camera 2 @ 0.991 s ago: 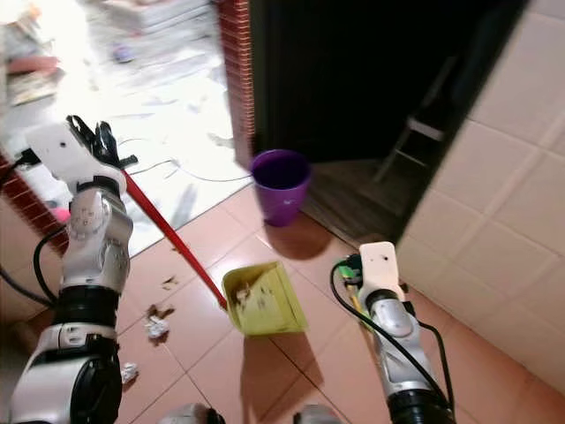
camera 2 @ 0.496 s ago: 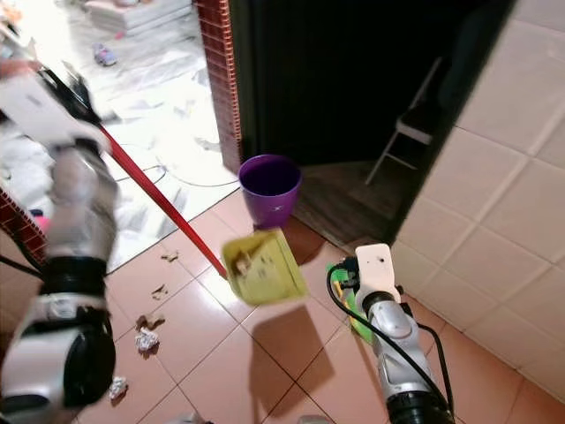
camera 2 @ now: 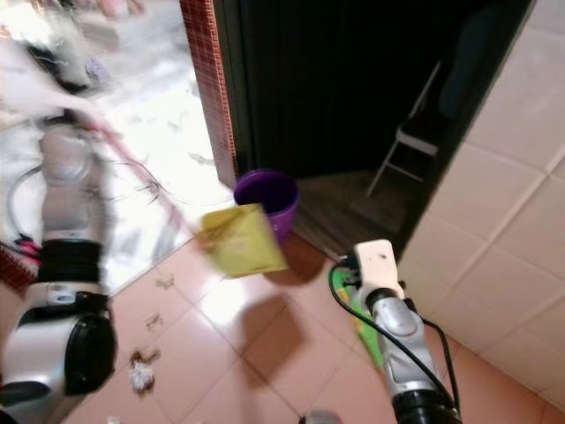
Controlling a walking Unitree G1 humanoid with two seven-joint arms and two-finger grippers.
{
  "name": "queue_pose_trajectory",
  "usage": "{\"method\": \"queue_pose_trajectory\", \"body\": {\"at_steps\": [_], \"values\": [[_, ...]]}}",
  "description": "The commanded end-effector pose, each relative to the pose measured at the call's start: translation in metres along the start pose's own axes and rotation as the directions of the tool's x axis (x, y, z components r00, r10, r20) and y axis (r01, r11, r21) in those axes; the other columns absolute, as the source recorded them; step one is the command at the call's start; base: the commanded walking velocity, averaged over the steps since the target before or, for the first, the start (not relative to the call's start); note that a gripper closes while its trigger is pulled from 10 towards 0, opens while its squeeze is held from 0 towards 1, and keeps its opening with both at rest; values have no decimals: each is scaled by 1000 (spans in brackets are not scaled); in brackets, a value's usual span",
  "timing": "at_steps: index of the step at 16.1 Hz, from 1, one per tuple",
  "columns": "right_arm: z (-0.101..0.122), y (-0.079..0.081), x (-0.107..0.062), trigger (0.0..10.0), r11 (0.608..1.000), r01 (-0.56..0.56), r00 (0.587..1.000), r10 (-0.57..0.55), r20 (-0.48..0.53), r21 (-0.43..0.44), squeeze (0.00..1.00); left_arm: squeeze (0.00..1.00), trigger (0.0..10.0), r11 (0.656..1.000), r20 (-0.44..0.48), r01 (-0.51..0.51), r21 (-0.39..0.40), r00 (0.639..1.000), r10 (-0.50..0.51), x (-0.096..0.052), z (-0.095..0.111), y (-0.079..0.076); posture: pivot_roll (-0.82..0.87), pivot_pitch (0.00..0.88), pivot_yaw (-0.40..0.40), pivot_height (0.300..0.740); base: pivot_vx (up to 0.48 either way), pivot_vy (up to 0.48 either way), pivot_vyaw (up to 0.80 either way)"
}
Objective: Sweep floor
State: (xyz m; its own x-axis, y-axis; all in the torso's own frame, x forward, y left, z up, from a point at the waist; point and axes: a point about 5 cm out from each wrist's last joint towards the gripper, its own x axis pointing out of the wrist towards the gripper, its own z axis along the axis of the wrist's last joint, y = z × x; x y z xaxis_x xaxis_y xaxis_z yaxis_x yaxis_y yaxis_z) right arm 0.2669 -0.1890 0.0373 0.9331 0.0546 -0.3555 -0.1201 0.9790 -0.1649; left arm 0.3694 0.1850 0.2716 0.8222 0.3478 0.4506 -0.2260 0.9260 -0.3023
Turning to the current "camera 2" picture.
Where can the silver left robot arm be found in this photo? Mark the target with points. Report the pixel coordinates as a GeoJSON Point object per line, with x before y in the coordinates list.
{"type": "Point", "coordinates": [71, 336]}

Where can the purple plastic bucket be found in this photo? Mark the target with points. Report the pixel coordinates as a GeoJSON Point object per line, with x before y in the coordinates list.
{"type": "Point", "coordinates": [269, 187]}

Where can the grey folding chair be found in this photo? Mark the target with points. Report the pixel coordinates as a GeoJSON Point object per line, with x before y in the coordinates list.
{"type": "Point", "coordinates": [415, 137]}

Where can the pink slipper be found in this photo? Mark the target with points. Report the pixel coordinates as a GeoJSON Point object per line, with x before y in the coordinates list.
{"type": "Point", "coordinates": [25, 246]}

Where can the crumpled white paper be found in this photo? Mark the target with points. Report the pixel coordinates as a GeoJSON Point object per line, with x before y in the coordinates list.
{"type": "Point", "coordinates": [143, 375]}

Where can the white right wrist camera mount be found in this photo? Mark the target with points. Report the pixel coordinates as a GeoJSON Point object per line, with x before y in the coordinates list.
{"type": "Point", "coordinates": [375, 265]}

